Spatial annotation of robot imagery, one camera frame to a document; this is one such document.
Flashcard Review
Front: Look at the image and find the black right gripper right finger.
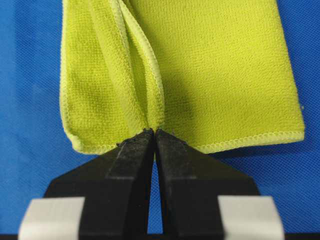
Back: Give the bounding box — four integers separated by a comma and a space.
154, 128, 286, 240

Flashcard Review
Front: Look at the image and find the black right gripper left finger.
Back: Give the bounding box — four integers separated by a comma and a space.
17, 128, 155, 240

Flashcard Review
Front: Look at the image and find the yellow-green microfiber towel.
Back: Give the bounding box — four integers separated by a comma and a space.
60, 0, 305, 154

